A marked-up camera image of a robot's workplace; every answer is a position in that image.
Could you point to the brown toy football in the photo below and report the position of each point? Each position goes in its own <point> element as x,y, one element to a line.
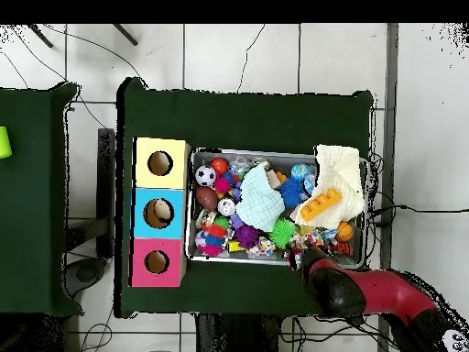
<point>207,198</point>

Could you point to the green spiky ball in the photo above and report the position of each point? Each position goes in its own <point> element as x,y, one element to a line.
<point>283,233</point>

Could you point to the wooden box with three holes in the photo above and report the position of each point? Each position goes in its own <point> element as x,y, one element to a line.
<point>143,179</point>

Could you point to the black upright bar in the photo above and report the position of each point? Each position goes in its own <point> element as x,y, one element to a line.
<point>106,190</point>

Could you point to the mint green cloth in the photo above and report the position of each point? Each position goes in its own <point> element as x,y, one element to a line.
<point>258,201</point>

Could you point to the cream knitted cloth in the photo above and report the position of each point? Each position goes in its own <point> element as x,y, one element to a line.
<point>340,172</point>

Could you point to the dark green tablecloth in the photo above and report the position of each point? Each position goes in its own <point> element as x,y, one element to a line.
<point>238,121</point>
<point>29,220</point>

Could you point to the small orange basketball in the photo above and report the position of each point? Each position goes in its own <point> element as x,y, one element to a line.
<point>344,231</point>

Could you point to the black and white soccer ball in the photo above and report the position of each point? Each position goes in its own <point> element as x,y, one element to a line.
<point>205,176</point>

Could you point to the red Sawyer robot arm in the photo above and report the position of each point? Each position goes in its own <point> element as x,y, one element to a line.
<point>384,293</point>

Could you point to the black tripod leg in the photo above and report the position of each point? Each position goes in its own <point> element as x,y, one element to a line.
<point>125,35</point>
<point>40,35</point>

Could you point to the blue spiky ball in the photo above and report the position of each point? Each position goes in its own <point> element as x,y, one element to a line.
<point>291,192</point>

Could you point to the orange toy brick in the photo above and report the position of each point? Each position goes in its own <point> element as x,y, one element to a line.
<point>318,205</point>

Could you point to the shallow mesh bin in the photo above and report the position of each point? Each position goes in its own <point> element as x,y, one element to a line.
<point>201,158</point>

